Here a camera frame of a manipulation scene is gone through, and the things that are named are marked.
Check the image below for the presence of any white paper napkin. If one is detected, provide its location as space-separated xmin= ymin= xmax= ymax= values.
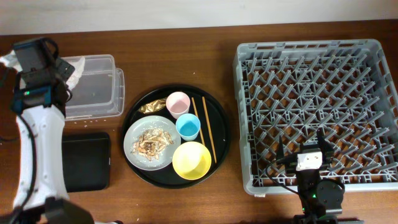
xmin=64 ymin=57 xmax=85 ymax=90

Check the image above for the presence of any yellow bowl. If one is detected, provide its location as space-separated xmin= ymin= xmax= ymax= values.
xmin=172 ymin=141 xmax=212 ymax=180

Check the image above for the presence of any blue cup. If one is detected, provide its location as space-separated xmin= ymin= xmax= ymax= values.
xmin=175 ymin=113 xmax=199 ymax=141

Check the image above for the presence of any pink cup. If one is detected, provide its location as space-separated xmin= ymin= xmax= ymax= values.
xmin=166 ymin=91 xmax=190 ymax=119

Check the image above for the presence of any gold foil wrapper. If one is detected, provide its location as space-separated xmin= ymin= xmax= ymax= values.
xmin=138 ymin=98 xmax=167 ymax=114

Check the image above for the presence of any food scraps pile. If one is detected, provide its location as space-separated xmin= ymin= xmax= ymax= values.
xmin=130 ymin=128 xmax=174 ymax=161

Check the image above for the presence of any grey plate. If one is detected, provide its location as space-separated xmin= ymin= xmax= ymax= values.
xmin=124 ymin=116 xmax=181 ymax=171

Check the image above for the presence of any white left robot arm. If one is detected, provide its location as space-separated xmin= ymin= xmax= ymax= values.
xmin=1 ymin=37 xmax=94 ymax=223

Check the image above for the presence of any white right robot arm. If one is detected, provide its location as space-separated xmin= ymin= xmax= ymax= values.
xmin=275 ymin=130 xmax=363 ymax=224

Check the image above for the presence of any clear plastic waste bin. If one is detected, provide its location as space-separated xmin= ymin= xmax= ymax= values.
xmin=64 ymin=54 xmax=125 ymax=121

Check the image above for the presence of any grey dishwasher rack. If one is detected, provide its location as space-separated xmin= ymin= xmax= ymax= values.
xmin=233 ymin=39 xmax=397 ymax=197

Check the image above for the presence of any black rectangular tray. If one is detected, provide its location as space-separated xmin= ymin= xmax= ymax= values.
xmin=62 ymin=133 xmax=111 ymax=193

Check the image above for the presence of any round black serving tray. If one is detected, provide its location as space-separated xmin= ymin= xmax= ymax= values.
xmin=121 ymin=84 xmax=231 ymax=189

